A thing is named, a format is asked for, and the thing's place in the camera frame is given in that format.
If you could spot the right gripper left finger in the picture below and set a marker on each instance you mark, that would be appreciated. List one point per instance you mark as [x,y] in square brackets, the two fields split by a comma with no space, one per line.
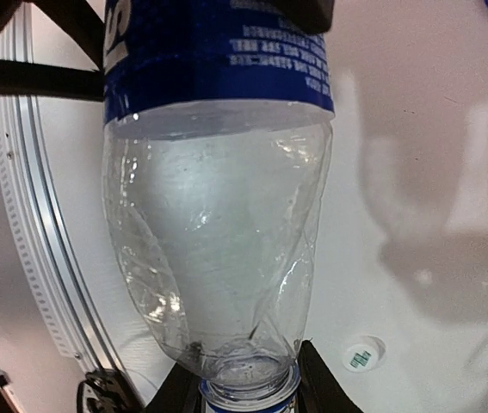
[179,393]

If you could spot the white bottle cap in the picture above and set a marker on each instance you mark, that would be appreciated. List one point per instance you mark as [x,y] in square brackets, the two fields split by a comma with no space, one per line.
[360,358]

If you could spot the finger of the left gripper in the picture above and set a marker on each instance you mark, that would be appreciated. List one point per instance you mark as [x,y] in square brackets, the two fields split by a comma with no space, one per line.
[310,16]
[83,25]

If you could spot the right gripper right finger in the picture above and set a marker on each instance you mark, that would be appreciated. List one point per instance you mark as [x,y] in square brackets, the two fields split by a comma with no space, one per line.
[319,391]

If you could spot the clear pepsi bottle blue label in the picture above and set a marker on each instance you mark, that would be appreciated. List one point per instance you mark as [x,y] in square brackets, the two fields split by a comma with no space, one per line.
[217,122]

